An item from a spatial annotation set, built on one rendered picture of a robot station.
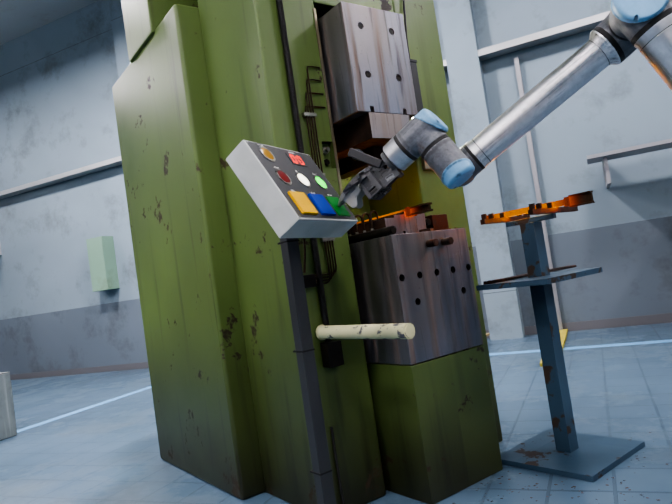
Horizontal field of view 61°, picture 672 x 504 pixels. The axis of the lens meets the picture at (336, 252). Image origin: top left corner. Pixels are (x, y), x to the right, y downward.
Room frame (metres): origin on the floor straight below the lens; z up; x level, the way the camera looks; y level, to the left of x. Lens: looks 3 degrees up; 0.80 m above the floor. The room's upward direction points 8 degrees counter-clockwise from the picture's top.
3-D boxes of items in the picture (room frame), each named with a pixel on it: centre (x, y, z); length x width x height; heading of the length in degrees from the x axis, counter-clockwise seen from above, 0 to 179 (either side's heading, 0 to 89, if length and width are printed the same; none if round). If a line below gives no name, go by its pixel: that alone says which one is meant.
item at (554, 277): (2.20, -0.77, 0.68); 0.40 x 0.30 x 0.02; 129
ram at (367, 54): (2.25, -0.18, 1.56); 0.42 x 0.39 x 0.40; 36
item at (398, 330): (1.78, -0.04, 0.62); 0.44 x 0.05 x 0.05; 36
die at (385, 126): (2.22, -0.14, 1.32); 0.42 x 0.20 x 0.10; 36
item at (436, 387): (2.26, -0.18, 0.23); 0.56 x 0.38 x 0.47; 36
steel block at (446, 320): (2.26, -0.18, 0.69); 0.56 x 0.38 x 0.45; 36
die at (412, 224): (2.22, -0.14, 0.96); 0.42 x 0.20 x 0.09; 36
